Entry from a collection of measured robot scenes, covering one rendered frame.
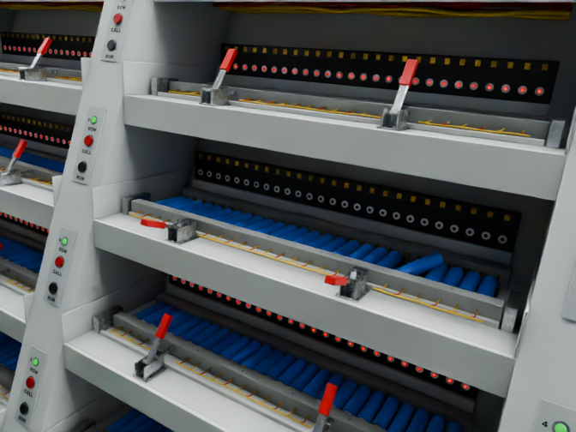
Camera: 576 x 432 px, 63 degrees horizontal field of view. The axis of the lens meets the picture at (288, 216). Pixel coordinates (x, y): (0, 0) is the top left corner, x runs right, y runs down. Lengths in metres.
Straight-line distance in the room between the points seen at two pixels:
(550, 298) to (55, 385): 0.70
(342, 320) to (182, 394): 0.26
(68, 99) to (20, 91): 0.14
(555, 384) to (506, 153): 0.22
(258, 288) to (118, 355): 0.28
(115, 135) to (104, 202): 0.11
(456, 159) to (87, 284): 0.58
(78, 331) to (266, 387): 0.33
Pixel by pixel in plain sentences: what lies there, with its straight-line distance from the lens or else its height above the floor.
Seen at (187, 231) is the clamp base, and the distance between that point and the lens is 0.68.
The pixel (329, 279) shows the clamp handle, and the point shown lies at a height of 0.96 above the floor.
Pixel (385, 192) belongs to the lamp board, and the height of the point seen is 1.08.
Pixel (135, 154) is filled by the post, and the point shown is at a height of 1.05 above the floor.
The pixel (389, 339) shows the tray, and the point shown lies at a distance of 0.54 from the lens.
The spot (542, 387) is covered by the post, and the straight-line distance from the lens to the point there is 0.52.
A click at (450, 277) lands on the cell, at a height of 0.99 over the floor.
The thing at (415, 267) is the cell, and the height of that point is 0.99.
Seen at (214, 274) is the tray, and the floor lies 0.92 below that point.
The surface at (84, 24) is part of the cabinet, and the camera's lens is 1.28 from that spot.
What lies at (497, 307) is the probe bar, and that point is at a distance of 0.55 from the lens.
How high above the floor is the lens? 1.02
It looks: 1 degrees down
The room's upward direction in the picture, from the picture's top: 14 degrees clockwise
